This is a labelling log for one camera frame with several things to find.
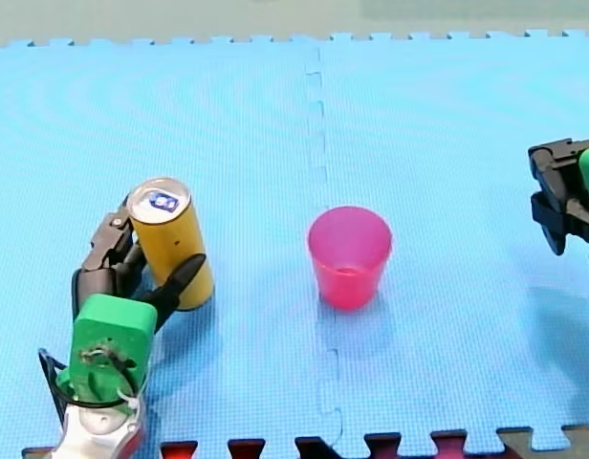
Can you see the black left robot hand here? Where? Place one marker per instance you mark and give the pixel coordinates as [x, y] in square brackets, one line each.
[103, 258]

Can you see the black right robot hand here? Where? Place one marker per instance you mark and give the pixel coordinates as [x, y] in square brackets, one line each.
[557, 191]

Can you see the yellow drink can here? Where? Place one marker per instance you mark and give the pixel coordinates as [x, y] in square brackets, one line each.
[172, 239]

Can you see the pink plastic cup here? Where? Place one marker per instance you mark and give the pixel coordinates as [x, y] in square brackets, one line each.
[349, 258]

